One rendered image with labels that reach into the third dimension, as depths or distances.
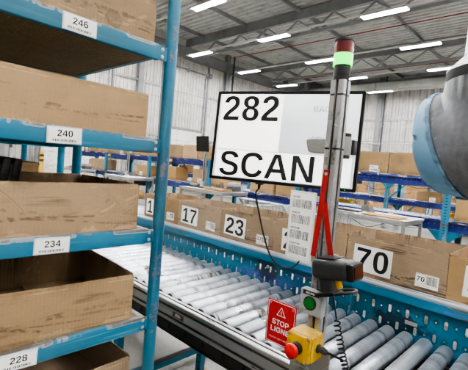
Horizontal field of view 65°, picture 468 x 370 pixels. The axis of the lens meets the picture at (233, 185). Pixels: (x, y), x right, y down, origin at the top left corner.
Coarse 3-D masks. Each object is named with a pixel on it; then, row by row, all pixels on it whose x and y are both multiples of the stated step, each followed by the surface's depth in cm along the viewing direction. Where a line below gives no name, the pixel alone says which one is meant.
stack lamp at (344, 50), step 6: (336, 42) 98; (342, 42) 97; (348, 42) 96; (336, 48) 98; (342, 48) 97; (348, 48) 96; (336, 54) 98; (342, 54) 97; (348, 54) 97; (336, 60) 98; (342, 60) 97; (348, 60) 97
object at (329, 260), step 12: (312, 264) 95; (324, 264) 92; (336, 264) 90; (348, 264) 89; (360, 264) 91; (324, 276) 92; (336, 276) 90; (348, 276) 88; (360, 276) 90; (324, 288) 94; (336, 288) 93
